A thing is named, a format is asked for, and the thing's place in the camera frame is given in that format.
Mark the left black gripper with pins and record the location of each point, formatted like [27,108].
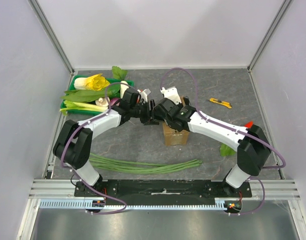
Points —
[149,119]

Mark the brown cardboard express box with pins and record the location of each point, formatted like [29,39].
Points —
[176,137]

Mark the yellow utility knife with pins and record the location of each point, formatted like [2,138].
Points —
[220,102]

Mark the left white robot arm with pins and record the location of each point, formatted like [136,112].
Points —
[74,141]

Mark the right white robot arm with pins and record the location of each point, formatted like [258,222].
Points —
[250,144]

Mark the white eggplant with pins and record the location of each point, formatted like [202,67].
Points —
[123,87]

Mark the purple onion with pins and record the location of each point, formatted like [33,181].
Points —
[115,101]

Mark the white mushroom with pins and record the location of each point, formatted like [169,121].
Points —
[102,102]

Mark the green leaf behind tray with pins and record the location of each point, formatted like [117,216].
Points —
[119,73]

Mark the yellow napa cabbage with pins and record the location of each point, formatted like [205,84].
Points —
[95,83]

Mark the green leafy vegetable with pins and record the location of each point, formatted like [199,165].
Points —
[85,96]

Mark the green long beans bunch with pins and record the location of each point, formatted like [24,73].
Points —
[143,168]

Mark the white leek stalk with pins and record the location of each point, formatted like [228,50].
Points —
[90,107]

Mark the green bok choy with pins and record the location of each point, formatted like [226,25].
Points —
[69,105]

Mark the green plastic tray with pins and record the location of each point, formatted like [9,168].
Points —
[91,113]

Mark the green lettuce leaf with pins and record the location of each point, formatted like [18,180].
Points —
[226,150]

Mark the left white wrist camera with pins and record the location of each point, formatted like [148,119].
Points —
[144,95]

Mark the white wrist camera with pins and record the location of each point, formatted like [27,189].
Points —
[171,94]
[144,95]

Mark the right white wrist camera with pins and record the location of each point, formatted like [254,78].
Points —
[171,94]

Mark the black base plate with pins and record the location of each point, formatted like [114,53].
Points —
[129,188]

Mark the white slotted cable duct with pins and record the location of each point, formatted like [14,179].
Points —
[89,204]

